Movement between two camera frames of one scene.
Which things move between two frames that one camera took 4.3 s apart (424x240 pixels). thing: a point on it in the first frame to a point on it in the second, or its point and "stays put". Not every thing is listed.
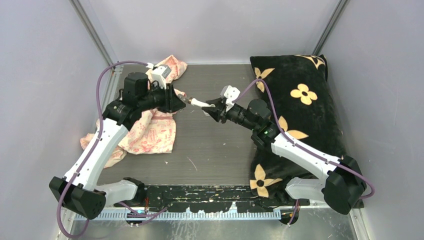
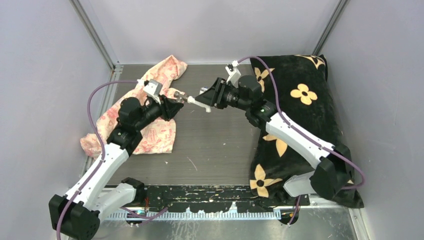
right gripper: x=216 y=112 to x=213 y=96
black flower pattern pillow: x=297 y=89 stays put
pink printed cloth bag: x=151 y=131 stays put
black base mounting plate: x=210 y=198 stays put
